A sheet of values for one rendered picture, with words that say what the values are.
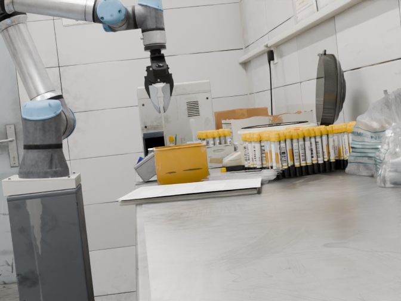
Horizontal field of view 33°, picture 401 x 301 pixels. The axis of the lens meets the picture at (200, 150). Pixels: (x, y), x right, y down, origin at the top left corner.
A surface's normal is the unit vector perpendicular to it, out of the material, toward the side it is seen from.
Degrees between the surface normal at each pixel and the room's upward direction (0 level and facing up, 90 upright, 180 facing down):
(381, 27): 90
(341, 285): 0
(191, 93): 90
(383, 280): 0
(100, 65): 90
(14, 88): 90
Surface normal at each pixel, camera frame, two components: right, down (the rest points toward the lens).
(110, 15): -0.07, 0.04
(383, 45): -0.99, 0.11
